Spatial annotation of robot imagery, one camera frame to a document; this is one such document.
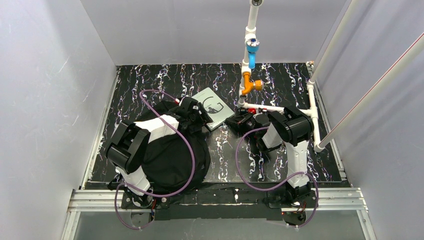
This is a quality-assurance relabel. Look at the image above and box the orange flashlight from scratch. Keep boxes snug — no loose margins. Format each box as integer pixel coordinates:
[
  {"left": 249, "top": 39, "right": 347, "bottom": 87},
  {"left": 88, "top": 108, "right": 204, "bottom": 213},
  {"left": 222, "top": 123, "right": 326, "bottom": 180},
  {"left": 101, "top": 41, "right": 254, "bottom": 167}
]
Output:
[{"left": 241, "top": 71, "right": 264, "bottom": 96}]

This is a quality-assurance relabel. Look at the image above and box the blue flashlight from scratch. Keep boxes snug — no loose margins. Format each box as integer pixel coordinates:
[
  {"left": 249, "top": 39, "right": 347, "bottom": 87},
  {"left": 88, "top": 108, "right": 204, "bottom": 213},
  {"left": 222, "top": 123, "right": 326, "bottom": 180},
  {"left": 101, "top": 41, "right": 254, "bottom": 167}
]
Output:
[{"left": 246, "top": 38, "right": 260, "bottom": 70}]

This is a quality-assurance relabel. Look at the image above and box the white pvc pipe frame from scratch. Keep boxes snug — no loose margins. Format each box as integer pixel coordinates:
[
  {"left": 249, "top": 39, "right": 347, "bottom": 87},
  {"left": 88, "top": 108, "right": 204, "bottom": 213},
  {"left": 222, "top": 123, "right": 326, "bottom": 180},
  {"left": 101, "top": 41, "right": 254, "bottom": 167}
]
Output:
[{"left": 236, "top": 0, "right": 424, "bottom": 153}]

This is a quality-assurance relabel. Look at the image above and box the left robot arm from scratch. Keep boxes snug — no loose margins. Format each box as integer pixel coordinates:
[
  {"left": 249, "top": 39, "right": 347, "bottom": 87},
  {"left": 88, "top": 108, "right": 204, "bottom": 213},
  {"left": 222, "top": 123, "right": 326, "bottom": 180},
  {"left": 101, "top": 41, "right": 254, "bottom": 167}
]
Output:
[{"left": 105, "top": 97, "right": 213, "bottom": 197}]

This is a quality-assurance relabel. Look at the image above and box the purple cable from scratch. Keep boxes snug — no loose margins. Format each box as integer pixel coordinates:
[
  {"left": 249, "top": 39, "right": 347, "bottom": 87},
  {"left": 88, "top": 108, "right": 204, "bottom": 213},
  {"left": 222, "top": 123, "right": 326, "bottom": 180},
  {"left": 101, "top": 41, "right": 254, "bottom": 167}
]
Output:
[
  {"left": 235, "top": 126, "right": 320, "bottom": 229},
  {"left": 114, "top": 89, "right": 196, "bottom": 231}
]

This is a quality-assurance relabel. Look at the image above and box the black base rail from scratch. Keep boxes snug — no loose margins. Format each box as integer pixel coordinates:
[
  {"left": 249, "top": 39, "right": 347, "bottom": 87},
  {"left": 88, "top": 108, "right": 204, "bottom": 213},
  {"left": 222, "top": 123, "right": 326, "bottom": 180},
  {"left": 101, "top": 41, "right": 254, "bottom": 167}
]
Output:
[{"left": 120, "top": 183, "right": 314, "bottom": 222}]

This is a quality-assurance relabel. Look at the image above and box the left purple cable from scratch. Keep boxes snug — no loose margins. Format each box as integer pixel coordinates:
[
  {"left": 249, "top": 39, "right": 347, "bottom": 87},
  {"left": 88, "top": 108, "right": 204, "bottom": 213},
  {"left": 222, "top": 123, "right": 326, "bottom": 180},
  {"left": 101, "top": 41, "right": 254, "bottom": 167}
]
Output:
[{"left": 114, "top": 89, "right": 196, "bottom": 231}]

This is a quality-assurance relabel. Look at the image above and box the black student backpack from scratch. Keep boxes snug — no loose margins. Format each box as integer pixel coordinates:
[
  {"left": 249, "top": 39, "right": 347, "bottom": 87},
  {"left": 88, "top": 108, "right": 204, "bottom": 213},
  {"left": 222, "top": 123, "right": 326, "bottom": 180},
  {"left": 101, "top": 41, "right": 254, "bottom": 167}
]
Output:
[{"left": 138, "top": 100, "right": 211, "bottom": 193}]

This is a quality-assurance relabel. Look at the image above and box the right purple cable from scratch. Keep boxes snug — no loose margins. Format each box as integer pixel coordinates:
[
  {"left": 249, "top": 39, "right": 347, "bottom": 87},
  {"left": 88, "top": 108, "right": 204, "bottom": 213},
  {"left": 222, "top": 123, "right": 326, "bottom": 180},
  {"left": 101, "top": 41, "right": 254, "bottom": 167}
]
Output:
[{"left": 235, "top": 126, "right": 320, "bottom": 229}]

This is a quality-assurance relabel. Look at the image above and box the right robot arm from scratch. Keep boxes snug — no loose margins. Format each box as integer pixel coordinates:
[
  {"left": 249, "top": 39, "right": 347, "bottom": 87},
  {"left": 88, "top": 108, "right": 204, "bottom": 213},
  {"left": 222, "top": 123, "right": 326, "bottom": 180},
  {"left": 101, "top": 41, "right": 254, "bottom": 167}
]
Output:
[{"left": 225, "top": 107, "right": 314, "bottom": 200}]

